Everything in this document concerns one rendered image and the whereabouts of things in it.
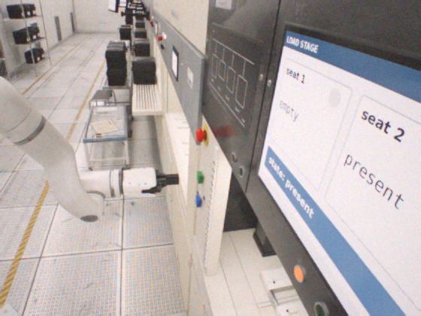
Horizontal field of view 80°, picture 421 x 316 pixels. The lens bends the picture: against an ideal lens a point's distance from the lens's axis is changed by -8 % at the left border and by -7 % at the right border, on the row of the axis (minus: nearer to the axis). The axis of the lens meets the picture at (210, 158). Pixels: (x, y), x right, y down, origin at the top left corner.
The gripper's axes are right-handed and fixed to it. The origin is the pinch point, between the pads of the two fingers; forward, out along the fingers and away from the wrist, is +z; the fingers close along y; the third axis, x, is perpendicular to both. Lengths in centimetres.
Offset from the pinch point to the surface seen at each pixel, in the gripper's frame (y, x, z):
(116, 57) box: -341, -31, -40
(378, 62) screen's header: 52, 48, 9
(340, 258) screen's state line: 56, 31, 9
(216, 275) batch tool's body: 14.3, -33.2, 13.5
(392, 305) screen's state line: 62, 32, 9
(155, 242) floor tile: -80, -120, -4
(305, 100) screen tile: 44, 42, 9
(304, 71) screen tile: 43, 44, 9
